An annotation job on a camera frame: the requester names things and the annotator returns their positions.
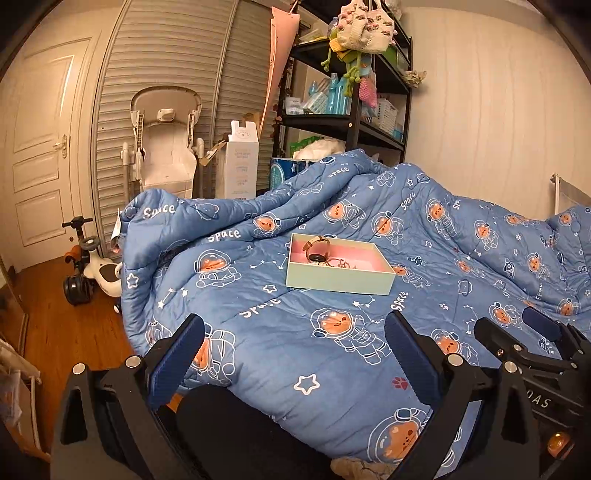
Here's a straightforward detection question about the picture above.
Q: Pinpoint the pink hanging cloth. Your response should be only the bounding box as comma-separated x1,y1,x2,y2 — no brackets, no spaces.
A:
259,1,301,137

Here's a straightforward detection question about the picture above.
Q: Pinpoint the knitted hanging bag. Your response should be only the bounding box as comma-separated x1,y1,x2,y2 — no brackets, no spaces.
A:
337,0,396,54

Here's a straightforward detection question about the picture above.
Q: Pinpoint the white baby high chair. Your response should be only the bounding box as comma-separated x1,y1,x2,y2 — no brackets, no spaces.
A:
120,85,204,201

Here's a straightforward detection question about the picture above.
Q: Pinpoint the white panel door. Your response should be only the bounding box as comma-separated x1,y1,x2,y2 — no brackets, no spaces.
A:
1,36,95,271

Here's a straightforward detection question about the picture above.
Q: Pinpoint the white louvered closet door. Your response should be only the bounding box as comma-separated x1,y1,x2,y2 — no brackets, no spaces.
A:
90,1,290,244

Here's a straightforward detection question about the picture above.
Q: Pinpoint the white tall carton box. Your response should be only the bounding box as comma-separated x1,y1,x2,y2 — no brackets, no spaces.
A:
215,120,259,199

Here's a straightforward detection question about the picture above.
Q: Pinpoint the blue tissue pack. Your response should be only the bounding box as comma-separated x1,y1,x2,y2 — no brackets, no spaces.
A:
270,158,311,189

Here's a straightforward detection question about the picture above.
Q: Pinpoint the blue space bear quilt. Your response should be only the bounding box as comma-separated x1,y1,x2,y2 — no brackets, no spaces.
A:
119,150,590,465

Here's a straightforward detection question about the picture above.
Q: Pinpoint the rose gold wrist watch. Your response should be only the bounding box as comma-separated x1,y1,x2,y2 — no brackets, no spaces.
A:
301,235,331,264

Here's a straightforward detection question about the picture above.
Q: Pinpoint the black metal shelf rack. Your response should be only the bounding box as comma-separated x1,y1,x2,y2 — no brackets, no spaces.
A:
273,1,413,164

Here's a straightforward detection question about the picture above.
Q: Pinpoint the kids ride-on scooter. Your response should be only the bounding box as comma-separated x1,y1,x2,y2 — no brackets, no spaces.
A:
62,216,122,314

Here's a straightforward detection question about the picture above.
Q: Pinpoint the green plush frog toy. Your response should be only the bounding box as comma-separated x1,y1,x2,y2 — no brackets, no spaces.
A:
321,38,374,97

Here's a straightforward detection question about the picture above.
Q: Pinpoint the mint box pink lining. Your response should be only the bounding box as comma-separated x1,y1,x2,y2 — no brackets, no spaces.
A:
286,234,397,295

